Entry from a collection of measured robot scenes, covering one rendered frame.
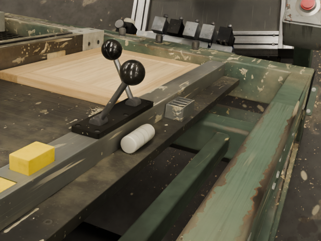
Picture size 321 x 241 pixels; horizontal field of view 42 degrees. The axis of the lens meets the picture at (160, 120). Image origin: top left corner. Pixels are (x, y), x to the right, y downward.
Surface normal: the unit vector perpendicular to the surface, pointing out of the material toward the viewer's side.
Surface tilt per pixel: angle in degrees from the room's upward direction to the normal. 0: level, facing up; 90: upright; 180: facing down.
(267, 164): 59
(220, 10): 0
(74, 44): 90
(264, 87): 31
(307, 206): 0
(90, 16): 0
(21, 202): 90
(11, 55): 90
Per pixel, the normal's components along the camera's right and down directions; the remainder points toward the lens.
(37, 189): 0.91, 0.23
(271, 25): -0.29, -0.24
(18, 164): -0.40, 0.28
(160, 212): 0.11, -0.93
